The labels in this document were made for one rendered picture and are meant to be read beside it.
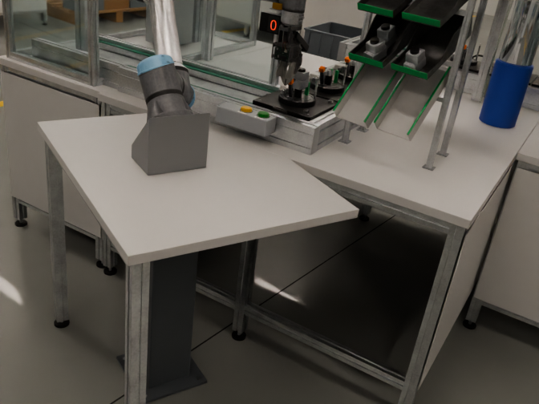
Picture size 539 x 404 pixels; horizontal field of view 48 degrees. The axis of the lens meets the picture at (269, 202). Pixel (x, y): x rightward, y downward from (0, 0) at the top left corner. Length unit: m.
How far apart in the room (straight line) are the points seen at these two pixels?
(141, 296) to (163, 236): 0.16
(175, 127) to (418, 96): 0.82
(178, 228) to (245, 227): 0.17
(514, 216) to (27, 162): 2.17
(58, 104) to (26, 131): 0.28
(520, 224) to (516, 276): 0.23
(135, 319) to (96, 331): 1.00
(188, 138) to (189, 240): 0.42
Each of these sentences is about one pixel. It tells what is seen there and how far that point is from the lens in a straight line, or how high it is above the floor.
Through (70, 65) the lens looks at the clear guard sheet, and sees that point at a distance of 2.70.
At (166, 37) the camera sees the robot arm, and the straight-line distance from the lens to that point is 2.09.
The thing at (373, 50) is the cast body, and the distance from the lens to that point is 2.02.
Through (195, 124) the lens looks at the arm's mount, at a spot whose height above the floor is 1.01.
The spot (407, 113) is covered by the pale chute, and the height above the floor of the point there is 1.05.
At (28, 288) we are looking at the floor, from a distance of 2.85.
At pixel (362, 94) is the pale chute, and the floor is 1.07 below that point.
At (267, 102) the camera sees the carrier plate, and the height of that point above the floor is 0.97.
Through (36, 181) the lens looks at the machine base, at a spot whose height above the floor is 0.31.
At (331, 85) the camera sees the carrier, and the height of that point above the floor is 0.99.
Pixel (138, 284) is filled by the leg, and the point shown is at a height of 0.76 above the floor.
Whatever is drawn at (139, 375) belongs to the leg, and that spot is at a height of 0.45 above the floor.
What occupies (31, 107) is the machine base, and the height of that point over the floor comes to 0.68.
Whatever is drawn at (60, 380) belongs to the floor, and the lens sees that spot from 2.39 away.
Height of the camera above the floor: 1.65
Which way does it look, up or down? 27 degrees down
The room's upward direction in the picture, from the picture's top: 8 degrees clockwise
